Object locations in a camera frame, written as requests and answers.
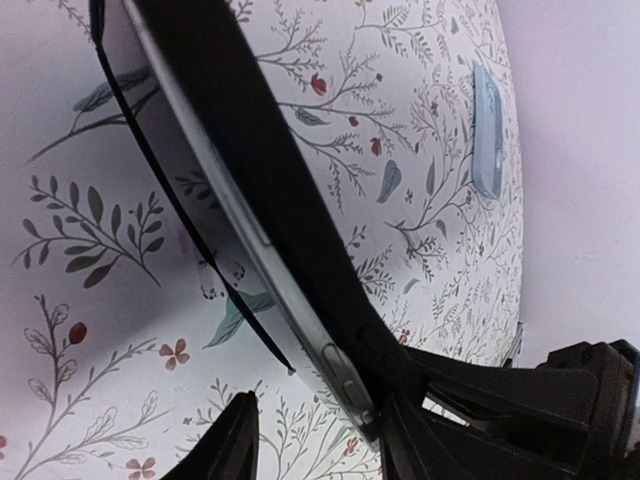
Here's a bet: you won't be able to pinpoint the floral patterned table mat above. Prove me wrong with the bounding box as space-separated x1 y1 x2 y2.
1 1 523 479

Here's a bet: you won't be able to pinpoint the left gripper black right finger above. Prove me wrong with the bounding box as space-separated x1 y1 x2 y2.
381 340 639 479

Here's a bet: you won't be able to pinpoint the light blue cased phone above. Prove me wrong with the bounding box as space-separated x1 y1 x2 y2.
471 64 504 200

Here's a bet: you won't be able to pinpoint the bare silver white phone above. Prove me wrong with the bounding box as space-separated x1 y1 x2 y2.
123 1 379 450

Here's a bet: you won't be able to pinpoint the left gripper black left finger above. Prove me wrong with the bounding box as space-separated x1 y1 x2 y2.
161 391 259 480

